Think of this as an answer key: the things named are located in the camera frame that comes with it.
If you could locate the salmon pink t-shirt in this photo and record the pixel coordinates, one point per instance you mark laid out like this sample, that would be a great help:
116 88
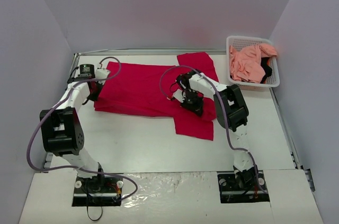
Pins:
245 65

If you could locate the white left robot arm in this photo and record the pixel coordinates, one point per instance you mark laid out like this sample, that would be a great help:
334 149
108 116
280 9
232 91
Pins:
62 133

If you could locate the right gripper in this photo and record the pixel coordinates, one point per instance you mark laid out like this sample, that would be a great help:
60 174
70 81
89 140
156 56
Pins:
193 106

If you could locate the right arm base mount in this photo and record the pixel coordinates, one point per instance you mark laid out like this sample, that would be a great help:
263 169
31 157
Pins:
237 187

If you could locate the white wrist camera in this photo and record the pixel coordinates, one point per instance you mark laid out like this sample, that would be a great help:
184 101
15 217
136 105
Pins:
177 95
101 74

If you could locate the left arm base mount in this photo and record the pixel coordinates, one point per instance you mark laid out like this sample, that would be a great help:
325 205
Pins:
98 191

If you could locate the black garment in basket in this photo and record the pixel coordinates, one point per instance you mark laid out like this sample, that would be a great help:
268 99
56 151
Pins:
267 69

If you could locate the red t-shirt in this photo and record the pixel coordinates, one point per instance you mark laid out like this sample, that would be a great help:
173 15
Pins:
141 90

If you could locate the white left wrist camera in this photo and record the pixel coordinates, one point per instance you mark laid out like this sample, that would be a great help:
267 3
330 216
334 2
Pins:
101 74

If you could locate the white plastic laundry basket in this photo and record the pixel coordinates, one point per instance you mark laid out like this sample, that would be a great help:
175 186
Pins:
239 42

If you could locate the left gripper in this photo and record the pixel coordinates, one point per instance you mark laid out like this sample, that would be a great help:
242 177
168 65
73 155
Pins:
96 91

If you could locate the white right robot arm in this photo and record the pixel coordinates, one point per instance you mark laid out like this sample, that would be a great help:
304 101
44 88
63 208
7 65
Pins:
231 112

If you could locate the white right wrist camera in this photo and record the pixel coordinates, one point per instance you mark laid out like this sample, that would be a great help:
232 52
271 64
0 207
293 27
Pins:
177 95

